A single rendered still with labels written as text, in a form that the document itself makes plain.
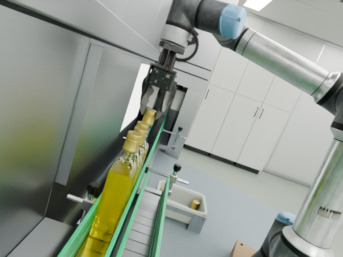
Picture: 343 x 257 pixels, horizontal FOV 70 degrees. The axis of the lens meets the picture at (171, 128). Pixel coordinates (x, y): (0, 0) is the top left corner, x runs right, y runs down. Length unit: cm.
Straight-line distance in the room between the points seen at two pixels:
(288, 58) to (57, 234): 73
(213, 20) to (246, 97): 398
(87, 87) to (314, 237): 60
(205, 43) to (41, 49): 137
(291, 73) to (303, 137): 487
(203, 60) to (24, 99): 138
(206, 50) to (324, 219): 129
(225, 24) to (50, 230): 64
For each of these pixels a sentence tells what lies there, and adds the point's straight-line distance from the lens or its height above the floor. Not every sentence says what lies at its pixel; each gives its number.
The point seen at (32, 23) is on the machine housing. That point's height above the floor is 132.
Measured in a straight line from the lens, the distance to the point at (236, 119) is 460.
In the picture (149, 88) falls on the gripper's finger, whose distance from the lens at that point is 70.
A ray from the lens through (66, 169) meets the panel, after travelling 64.
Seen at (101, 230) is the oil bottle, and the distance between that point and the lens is 67.
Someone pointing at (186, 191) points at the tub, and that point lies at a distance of 116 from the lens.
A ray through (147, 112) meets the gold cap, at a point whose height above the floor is 119.
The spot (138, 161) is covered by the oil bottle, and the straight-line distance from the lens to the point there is 63.
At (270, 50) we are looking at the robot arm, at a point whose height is 146.
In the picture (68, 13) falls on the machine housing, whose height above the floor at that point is 135.
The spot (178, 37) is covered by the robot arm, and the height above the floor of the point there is 141.
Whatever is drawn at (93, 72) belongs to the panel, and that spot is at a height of 126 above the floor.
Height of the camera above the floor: 133
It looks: 13 degrees down
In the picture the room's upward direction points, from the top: 20 degrees clockwise
